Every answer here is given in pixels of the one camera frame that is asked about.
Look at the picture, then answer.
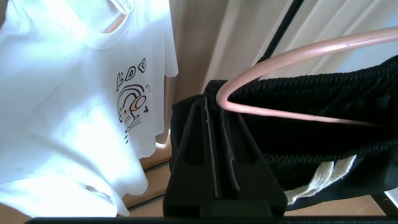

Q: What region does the black garment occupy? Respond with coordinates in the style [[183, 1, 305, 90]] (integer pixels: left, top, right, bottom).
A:
[[169, 55, 398, 212]]

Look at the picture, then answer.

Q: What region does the pink clothes hanger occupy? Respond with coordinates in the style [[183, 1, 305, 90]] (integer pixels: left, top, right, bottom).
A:
[[215, 26, 398, 127], [101, 13, 127, 34]]

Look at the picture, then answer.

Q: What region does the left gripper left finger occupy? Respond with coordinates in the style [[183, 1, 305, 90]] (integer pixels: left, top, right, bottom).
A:
[[162, 96, 221, 218]]

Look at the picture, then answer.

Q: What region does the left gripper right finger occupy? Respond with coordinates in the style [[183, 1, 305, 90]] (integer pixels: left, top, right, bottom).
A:
[[217, 107, 289, 218]]

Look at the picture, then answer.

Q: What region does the white printed t-shirt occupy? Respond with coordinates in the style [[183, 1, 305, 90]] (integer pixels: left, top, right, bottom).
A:
[[0, 0, 179, 218]]

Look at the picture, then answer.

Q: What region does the black clothes rack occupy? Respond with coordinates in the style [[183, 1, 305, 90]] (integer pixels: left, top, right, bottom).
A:
[[126, 0, 305, 212]]

